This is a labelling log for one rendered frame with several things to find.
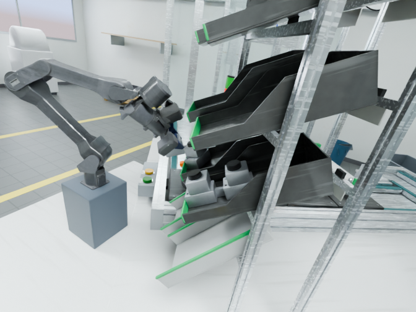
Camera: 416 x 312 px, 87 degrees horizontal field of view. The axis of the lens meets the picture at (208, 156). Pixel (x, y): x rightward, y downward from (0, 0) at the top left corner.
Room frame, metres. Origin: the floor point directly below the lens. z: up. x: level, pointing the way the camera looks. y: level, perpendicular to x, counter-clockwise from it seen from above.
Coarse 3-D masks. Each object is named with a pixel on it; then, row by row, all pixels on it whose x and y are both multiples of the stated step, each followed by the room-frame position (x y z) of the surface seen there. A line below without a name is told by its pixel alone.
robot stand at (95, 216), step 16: (80, 176) 0.60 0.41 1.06; (112, 176) 0.63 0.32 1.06; (64, 192) 0.55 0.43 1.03; (80, 192) 0.53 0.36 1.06; (96, 192) 0.54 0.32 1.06; (112, 192) 0.56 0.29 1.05; (80, 208) 0.51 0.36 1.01; (96, 208) 0.51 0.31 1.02; (112, 208) 0.56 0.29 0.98; (80, 224) 0.52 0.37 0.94; (96, 224) 0.51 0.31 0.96; (112, 224) 0.56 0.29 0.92; (96, 240) 0.50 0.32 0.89
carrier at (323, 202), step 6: (318, 198) 0.85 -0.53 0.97; (324, 198) 0.86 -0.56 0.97; (288, 204) 0.77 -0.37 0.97; (294, 204) 0.78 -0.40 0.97; (300, 204) 0.78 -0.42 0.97; (306, 204) 0.79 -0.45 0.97; (312, 204) 0.80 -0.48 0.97; (318, 204) 0.80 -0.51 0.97; (324, 204) 0.81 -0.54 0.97; (330, 204) 0.82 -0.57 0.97
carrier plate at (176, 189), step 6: (174, 168) 0.91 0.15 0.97; (174, 174) 0.86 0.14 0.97; (174, 180) 0.81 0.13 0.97; (180, 180) 0.82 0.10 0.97; (174, 186) 0.76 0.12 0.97; (180, 186) 0.77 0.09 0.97; (174, 192) 0.73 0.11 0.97; (180, 192) 0.73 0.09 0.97; (168, 198) 0.68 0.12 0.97; (174, 198) 0.69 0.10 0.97
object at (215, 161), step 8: (256, 136) 0.48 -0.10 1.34; (224, 144) 0.60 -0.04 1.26; (232, 144) 0.60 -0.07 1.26; (240, 144) 0.48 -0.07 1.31; (248, 144) 0.48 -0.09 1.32; (216, 152) 0.60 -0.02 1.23; (224, 152) 0.59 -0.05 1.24; (232, 152) 0.48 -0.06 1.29; (240, 152) 0.48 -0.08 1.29; (216, 160) 0.55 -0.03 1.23; (224, 160) 0.48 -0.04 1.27; (184, 168) 0.52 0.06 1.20; (200, 168) 0.52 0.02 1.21; (208, 168) 0.48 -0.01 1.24; (216, 168) 0.48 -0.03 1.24; (224, 168) 0.48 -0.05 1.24; (184, 176) 0.48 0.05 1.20
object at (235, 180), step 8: (232, 160) 0.41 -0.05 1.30; (232, 168) 0.38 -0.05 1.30; (240, 168) 0.38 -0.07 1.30; (232, 176) 0.37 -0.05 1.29; (240, 176) 0.37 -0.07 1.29; (248, 176) 0.37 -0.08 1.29; (224, 184) 0.39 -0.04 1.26; (232, 184) 0.37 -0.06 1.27; (240, 184) 0.37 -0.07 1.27; (224, 192) 0.37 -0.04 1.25; (232, 192) 0.37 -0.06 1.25
